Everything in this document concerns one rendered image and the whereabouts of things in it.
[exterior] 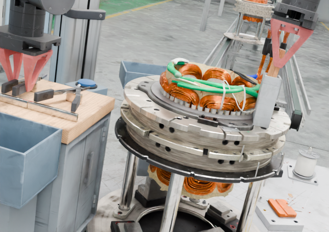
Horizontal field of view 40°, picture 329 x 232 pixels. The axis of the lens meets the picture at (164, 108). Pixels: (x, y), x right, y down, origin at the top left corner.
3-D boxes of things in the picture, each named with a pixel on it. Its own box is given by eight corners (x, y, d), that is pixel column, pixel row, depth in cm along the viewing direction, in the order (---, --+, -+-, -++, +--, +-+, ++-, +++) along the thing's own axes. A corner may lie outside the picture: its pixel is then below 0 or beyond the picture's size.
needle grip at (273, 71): (275, 85, 75) (288, 51, 73) (267, 83, 75) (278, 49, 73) (271, 82, 77) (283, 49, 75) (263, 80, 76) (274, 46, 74)
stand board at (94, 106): (67, 145, 69) (69, 130, 69) (-39, 114, 73) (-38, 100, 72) (113, 109, 88) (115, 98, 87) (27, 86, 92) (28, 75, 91)
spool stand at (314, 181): (318, 186, 133) (328, 155, 130) (288, 178, 134) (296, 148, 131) (315, 173, 141) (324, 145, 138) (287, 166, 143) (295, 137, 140)
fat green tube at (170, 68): (179, 84, 76) (181, 73, 75) (157, 79, 76) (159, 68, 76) (190, 66, 90) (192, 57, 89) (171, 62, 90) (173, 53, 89)
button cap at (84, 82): (99, 86, 102) (99, 81, 102) (87, 88, 99) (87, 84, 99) (85, 81, 104) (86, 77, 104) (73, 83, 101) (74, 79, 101)
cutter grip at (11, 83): (5, 94, 75) (5, 84, 74) (0, 92, 75) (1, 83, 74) (17, 88, 78) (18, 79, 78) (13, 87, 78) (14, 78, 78)
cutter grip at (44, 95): (36, 102, 73) (37, 93, 73) (33, 101, 74) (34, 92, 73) (53, 98, 77) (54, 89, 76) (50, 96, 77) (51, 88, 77)
